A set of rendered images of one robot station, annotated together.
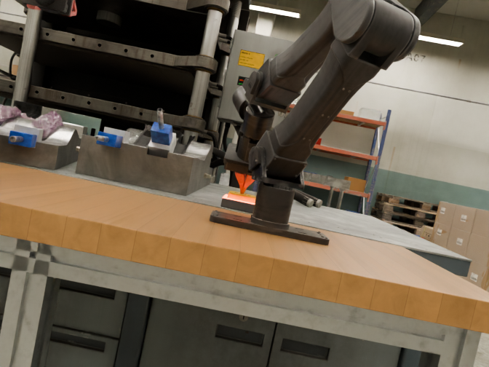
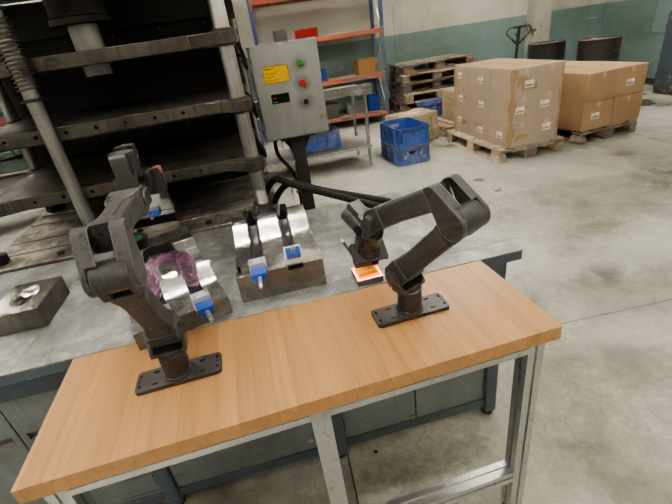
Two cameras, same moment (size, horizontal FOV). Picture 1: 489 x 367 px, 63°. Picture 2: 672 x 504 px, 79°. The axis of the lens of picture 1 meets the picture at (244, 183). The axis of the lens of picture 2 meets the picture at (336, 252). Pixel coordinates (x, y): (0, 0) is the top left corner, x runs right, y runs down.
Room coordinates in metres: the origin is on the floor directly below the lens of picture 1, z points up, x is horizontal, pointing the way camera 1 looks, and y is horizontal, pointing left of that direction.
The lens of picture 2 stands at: (-0.16, 0.26, 1.47)
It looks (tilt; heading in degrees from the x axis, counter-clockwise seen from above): 28 degrees down; 351
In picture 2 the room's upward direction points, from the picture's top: 9 degrees counter-clockwise
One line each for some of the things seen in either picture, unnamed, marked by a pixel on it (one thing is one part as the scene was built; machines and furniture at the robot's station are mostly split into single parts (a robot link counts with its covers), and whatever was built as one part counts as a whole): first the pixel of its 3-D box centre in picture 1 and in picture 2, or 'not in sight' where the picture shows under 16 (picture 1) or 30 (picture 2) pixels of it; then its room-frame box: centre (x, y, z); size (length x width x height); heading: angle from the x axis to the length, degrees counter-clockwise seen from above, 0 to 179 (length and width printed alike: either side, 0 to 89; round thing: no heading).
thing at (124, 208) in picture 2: not in sight; (123, 234); (0.67, 0.54, 1.17); 0.30 x 0.09 x 0.12; 1
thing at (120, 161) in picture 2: not in sight; (124, 180); (0.84, 0.55, 1.24); 0.12 x 0.09 x 0.12; 1
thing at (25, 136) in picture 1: (21, 138); (206, 310); (0.83, 0.47, 0.86); 0.13 x 0.05 x 0.05; 17
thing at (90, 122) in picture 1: (90, 136); (152, 197); (1.96, 0.79, 0.87); 0.50 x 0.27 x 0.17; 179
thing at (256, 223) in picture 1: (272, 207); (409, 299); (0.67, -0.06, 0.84); 0.20 x 0.07 x 0.08; 91
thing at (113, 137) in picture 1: (108, 139); (259, 276); (0.88, 0.32, 0.89); 0.13 x 0.05 x 0.05; 0
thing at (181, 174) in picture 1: (161, 157); (273, 239); (1.15, 0.25, 0.87); 0.50 x 0.26 x 0.14; 179
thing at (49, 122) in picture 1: (28, 119); (165, 266); (1.07, 0.60, 0.90); 0.26 x 0.18 x 0.08; 17
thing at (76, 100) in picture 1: (94, 119); (142, 177); (2.04, 0.82, 0.96); 1.29 x 0.83 x 0.18; 89
